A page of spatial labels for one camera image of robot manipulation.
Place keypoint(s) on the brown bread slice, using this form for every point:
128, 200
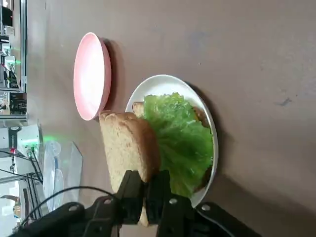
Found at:
138, 108
123, 148

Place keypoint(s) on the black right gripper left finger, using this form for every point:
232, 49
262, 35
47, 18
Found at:
130, 197

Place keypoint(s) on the white round plate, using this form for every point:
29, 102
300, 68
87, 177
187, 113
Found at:
163, 85

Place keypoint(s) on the clear plastic container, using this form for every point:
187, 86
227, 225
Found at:
59, 168

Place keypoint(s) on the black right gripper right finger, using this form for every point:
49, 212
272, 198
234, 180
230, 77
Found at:
168, 214

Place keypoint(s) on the green lettuce leaf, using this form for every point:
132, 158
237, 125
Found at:
182, 138

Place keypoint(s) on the pink round plate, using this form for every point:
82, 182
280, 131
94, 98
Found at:
90, 79

